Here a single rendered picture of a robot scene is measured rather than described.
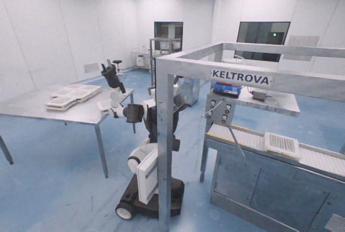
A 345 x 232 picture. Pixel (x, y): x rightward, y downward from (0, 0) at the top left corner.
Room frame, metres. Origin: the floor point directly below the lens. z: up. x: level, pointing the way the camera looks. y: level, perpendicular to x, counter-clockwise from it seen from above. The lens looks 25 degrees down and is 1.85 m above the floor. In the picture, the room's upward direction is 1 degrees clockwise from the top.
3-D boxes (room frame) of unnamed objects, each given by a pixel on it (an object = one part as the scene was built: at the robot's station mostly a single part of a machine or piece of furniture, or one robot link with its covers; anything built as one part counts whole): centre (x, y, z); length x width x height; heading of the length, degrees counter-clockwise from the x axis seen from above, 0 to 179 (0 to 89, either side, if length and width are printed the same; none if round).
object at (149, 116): (1.25, 0.11, 1.13); 0.34 x 0.30 x 0.36; 122
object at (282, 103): (1.27, -0.64, 1.33); 0.62 x 0.38 x 0.04; 62
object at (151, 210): (1.29, 0.17, 0.19); 0.64 x 0.52 x 0.33; 78
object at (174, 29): (7.25, 0.25, 1.43); 1.32 x 0.01 x 1.11; 63
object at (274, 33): (5.72, -2.75, 1.43); 1.38 x 0.01 x 1.16; 63
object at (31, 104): (2.18, 1.47, 0.85); 1.50 x 1.10 x 0.04; 82
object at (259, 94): (1.19, -0.66, 1.39); 0.12 x 0.07 x 0.06; 62
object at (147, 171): (0.69, 0.11, 1.05); 0.17 x 0.06 x 0.26; 152
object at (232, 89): (1.31, -0.46, 1.40); 0.21 x 0.20 x 0.09; 152
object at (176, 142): (1.27, 0.06, 0.86); 0.28 x 0.13 x 0.18; 78
